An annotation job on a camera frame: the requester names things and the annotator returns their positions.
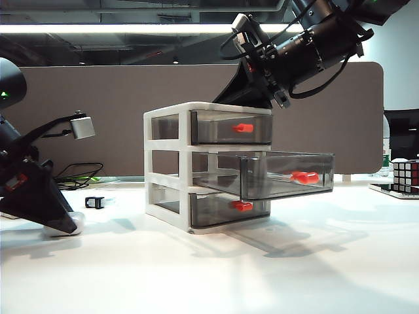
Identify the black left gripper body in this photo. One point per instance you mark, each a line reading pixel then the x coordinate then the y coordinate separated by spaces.
pixel 16 163

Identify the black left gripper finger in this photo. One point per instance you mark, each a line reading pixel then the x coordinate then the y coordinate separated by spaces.
pixel 39 202
pixel 55 186

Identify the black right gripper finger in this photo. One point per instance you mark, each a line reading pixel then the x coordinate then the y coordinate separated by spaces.
pixel 230 86
pixel 252 93

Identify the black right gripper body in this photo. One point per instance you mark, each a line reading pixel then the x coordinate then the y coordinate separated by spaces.
pixel 271 72

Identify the white plastic drawer cabinet frame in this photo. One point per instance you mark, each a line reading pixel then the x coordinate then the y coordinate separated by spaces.
pixel 184 170

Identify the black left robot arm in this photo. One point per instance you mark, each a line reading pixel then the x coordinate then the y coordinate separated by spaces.
pixel 10 85

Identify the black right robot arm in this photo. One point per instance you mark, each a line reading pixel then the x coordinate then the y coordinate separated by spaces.
pixel 327 42

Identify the black binder clip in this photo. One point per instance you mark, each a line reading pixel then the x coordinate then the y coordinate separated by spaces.
pixel 93 202

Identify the brown desk partition panel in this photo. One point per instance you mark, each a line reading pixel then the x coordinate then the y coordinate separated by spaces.
pixel 98 98

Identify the water bottle green label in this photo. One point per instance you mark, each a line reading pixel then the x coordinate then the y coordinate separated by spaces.
pixel 387 153

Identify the black monitor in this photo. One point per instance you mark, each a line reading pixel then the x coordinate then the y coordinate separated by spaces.
pixel 404 137

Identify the Rubik's cube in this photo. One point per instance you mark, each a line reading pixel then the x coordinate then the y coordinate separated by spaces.
pixel 406 173

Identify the black smartphone silver edge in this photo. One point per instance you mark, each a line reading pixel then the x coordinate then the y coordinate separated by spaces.
pixel 393 193

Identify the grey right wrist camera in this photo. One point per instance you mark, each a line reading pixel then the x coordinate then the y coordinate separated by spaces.
pixel 250 32

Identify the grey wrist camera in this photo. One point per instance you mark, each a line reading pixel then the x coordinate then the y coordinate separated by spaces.
pixel 250 32
pixel 83 127

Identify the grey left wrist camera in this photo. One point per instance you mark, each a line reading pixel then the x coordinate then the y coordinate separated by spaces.
pixel 83 127

